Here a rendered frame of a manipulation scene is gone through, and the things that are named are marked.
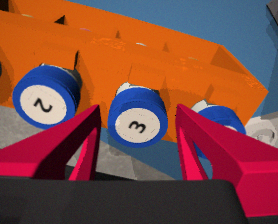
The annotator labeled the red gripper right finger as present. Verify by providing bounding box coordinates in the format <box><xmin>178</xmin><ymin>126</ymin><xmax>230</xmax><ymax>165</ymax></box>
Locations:
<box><xmin>175</xmin><ymin>104</ymin><xmax>278</xmax><ymax>217</ymax></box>

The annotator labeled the orange tube rack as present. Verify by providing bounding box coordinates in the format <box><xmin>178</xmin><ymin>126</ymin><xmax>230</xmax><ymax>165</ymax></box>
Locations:
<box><xmin>0</xmin><ymin>0</ymin><xmax>269</xmax><ymax>143</ymax></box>

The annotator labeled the blue flat mat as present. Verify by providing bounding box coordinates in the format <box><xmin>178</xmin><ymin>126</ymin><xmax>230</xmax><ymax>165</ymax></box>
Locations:
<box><xmin>66</xmin><ymin>0</ymin><xmax>278</xmax><ymax>180</ymax></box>

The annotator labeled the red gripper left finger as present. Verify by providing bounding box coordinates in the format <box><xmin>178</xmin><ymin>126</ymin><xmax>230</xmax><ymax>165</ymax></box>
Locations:
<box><xmin>0</xmin><ymin>104</ymin><xmax>102</xmax><ymax>180</ymax></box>

